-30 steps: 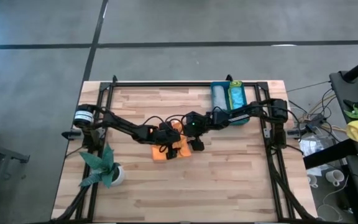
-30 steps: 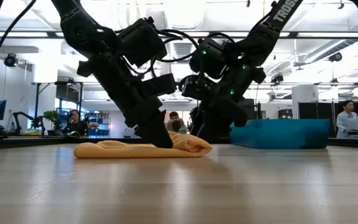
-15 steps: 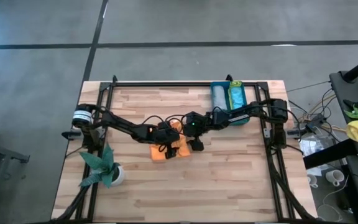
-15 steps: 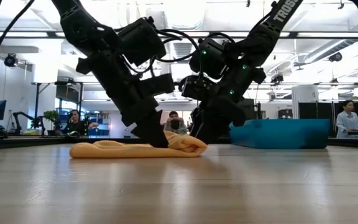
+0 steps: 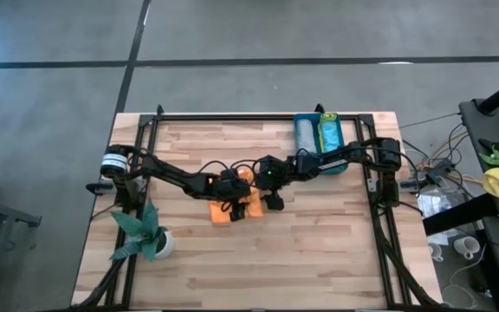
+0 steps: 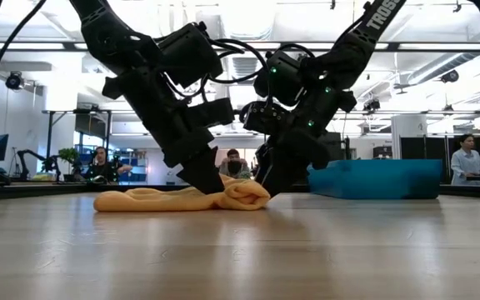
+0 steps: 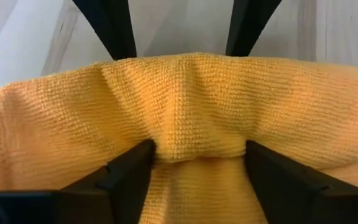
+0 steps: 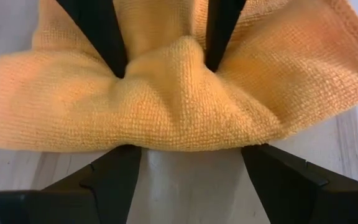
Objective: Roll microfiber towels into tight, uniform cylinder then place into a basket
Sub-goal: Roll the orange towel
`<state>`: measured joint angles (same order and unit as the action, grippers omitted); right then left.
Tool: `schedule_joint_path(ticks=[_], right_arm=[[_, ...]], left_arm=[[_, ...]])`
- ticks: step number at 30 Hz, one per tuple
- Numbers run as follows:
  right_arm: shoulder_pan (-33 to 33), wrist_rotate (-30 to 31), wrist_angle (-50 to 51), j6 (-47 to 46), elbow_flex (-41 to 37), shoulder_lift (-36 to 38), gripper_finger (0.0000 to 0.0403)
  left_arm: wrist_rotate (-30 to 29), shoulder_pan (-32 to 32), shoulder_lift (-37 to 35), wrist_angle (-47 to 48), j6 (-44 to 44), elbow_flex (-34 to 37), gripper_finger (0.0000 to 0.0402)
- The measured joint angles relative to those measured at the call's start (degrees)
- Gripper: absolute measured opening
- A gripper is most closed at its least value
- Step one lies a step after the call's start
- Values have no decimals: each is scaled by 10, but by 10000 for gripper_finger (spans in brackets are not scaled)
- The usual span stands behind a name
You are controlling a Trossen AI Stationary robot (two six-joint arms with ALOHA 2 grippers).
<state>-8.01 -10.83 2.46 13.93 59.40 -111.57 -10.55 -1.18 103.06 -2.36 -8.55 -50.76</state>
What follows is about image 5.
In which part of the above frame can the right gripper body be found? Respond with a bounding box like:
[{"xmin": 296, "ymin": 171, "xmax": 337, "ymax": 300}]
[{"xmin": 256, "ymin": 154, "xmax": 296, "ymax": 192}]

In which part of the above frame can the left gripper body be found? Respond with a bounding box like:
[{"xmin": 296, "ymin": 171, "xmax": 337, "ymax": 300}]
[{"xmin": 218, "ymin": 167, "xmax": 253, "ymax": 203}]

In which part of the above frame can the orange microfiber towel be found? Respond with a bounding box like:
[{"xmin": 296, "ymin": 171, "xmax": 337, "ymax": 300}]
[{"xmin": 208, "ymin": 167, "xmax": 265, "ymax": 226}]

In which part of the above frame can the grey microfiber towel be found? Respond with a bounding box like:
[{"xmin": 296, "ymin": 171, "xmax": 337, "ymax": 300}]
[{"xmin": 295, "ymin": 119, "xmax": 318, "ymax": 155}]

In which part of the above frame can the teal plastic basket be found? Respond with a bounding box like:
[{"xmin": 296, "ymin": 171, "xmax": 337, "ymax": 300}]
[{"xmin": 293, "ymin": 112, "xmax": 349, "ymax": 176}]

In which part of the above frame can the turquoise microfiber towel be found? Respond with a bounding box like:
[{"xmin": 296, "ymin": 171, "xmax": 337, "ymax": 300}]
[{"xmin": 320, "ymin": 120, "xmax": 345, "ymax": 153}]

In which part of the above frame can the artificial green plant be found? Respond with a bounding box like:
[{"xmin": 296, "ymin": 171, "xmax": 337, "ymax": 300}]
[{"xmin": 109, "ymin": 198, "xmax": 169, "ymax": 263}]

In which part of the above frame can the white plastic bag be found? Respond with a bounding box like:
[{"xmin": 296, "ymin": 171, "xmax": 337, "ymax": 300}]
[{"xmin": 417, "ymin": 190, "xmax": 454, "ymax": 218}]

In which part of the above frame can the black power supply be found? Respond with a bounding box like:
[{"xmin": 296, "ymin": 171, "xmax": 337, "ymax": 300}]
[{"xmin": 426, "ymin": 158, "xmax": 455, "ymax": 179}]

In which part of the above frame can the white mug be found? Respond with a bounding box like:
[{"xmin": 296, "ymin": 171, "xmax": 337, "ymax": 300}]
[
  {"xmin": 427, "ymin": 241, "xmax": 450, "ymax": 263},
  {"xmin": 452, "ymin": 236, "xmax": 481, "ymax": 260}
]

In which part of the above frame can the dark grey cart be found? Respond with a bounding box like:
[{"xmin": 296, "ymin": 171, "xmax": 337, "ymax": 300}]
[{"xmin": 459, "ymin": 98, "xmax": 499, "ymax": 312}]

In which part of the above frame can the dark metal stand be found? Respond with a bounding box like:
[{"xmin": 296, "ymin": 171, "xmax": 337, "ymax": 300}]
[{"xmin": 0, "ymin": 192, "xmax": 42, "ymax": 312}]

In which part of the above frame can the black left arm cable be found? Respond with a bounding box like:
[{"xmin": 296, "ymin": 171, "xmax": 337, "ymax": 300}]
[{"xmin": 197, "ymin": 159, "xmax": 259, "ymax": 179}]

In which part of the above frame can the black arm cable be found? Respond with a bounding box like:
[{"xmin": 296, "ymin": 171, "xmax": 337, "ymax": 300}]
[
  {"xmin": 197, "ymin": 159, "xmax": 259, "ymax": 179},
  {"xmin": 295, "ymin": 146, "xmax": 320, "ymax": 159}
]

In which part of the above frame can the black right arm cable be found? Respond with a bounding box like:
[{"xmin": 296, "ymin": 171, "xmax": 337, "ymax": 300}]
[{"xmin": 295, "ymin": 146, "xmax": 320, "ymax": 159}]

